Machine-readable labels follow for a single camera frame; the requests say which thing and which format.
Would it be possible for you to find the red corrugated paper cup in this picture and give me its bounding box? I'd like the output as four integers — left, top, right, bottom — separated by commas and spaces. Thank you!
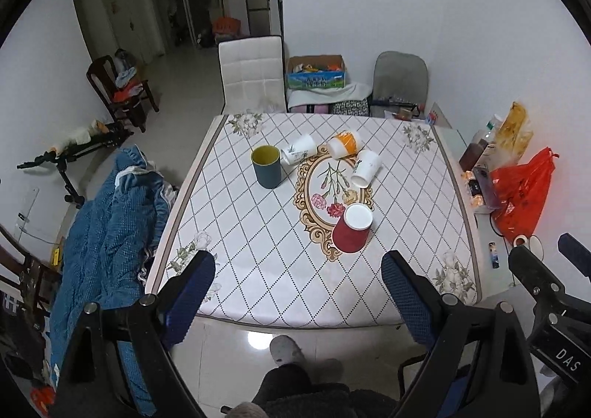
332, 203, 374, 254

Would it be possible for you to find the white paper cup with print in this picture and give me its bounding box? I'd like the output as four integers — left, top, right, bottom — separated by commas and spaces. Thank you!
351, 149, 382, 189

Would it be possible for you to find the dark teal cup yellow inside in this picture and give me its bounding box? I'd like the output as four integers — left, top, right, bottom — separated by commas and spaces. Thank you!
250, 145, 281, 190

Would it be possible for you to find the white cup with orange band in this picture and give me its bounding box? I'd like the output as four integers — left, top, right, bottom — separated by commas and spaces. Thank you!
327, 130, 365, 160

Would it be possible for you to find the white cup with leaf print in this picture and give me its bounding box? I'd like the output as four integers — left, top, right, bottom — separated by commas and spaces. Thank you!
280, 135, 318, 166

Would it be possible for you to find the white enamel mug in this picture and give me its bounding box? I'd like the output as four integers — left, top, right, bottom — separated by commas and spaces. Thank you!
513, 235, 544, 261

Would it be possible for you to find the small dark lighter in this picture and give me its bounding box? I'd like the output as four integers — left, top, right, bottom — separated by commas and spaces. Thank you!
488, 242, 500, 269

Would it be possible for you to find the red plastic bag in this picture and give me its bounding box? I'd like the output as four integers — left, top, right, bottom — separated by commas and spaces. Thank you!
491, 147, 559, 242

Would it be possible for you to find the blue quilted blanket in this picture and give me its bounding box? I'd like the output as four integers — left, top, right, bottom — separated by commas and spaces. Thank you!
48, 145, 172, 416

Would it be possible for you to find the orange patterned box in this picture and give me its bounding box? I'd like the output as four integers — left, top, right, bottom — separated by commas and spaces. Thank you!
462, 167, 501, 215

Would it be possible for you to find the grey slipper foot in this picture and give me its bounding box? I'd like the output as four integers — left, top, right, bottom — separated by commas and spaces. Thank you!
269, 335, 305, 366

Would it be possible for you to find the yellow plastic bag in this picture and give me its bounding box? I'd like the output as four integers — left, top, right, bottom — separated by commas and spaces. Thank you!
494, 102, 534, 169

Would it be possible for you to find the brown bottle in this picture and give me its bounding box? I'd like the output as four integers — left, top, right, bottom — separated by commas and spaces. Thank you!
459, 129, 491, 172

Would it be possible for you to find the white diamond pattern tablecloth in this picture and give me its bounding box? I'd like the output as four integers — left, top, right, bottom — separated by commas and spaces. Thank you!
146, 114, 482, 328

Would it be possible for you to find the black tripod stand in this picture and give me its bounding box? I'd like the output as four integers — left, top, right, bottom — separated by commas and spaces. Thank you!
16, 120, 133, 209

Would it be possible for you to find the dark wooden chair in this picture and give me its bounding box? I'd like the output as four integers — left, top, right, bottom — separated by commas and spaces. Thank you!
86, 48, 159, 133

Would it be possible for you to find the grey office chair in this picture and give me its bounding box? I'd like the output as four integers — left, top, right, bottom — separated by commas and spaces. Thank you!
369, 51, 429, 118

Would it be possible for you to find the white padded chair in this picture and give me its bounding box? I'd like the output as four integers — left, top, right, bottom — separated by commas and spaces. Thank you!
217, 35, 287, 115

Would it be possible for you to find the cardboard box with blue print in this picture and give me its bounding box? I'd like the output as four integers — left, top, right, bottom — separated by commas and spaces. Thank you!
286, 55, 346, 90

